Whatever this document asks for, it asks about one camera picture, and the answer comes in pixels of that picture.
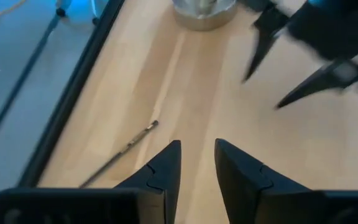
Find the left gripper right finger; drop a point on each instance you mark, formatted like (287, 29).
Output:
(238, 180)

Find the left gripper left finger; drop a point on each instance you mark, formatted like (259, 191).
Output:
(166, 174)

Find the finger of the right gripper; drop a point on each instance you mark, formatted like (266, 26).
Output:
(264, 40)
(322, 81)

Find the thin dark rod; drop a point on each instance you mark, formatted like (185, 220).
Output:
(120, 154)

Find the white shade silver table lamp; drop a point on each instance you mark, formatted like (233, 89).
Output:
(204, 18)

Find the grey office chair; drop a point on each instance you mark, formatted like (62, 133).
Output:
(61, 12)

